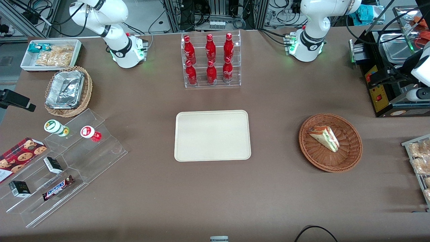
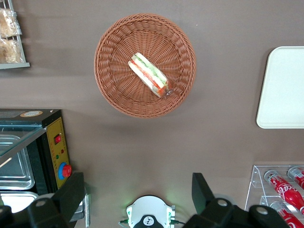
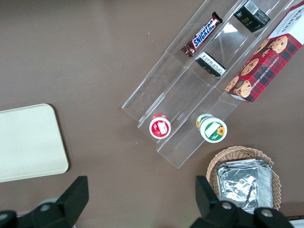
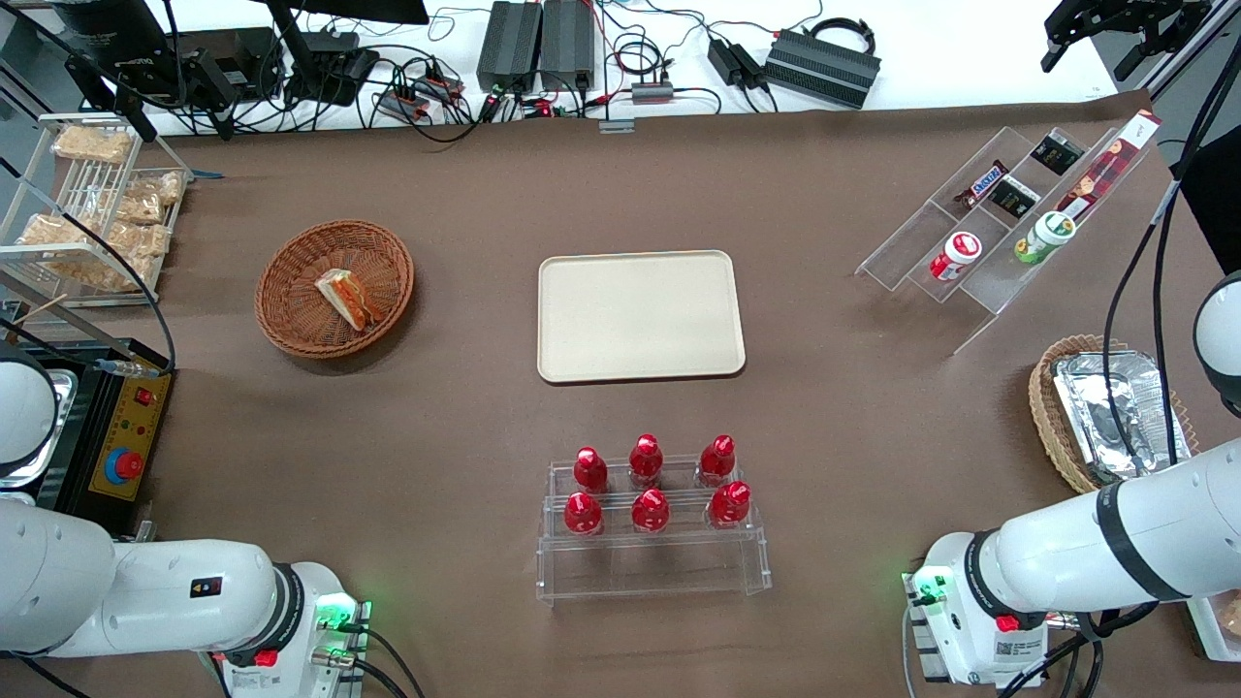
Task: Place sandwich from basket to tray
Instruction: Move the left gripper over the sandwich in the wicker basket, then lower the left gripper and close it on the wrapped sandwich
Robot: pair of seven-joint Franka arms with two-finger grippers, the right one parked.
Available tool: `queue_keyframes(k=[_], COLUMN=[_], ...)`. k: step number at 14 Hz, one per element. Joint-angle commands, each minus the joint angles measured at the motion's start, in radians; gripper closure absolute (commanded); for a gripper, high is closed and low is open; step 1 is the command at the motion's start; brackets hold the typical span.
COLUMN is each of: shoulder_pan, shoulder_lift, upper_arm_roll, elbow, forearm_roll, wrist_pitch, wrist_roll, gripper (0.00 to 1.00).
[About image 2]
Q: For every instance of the vegetable sandwich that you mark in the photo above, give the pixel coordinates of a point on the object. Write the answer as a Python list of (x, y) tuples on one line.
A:
[(148, 72)]

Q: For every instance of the clear acrylic bottle rack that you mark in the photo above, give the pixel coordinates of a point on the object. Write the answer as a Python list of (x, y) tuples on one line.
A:
[(255, 180)]

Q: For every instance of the red and blue knob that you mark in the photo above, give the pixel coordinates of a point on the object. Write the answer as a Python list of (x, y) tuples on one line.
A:
[(65, 170)]

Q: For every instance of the beige plastic tray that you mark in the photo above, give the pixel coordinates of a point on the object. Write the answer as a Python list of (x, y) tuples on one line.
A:
[(285, 88)]

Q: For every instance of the red cola bottle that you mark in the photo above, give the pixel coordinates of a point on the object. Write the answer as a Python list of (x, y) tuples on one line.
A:
[(298, 177), (285, 190), (286, 215)]

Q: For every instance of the steel food pan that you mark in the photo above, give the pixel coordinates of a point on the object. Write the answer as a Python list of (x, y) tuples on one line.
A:
[(16, 173), (16, 200)]

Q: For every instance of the bagged rice cracker pack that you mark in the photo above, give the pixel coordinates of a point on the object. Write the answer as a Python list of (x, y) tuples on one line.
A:
[(9, 51), (8, 23)]

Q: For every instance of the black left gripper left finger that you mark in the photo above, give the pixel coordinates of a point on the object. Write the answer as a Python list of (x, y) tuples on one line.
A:
[(67, 190)]

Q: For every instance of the brown round wicker basket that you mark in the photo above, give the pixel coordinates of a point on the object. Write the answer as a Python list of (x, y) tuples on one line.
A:
[(118, 47)]

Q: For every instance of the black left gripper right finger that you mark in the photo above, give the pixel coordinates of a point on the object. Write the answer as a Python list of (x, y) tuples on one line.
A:
[(204, 197)]

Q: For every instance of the black food warmer with glass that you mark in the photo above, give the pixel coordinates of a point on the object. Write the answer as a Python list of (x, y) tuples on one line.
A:
[(53, 133)]

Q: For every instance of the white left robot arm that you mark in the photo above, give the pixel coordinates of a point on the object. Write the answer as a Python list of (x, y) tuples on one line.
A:
[(149, 209)]

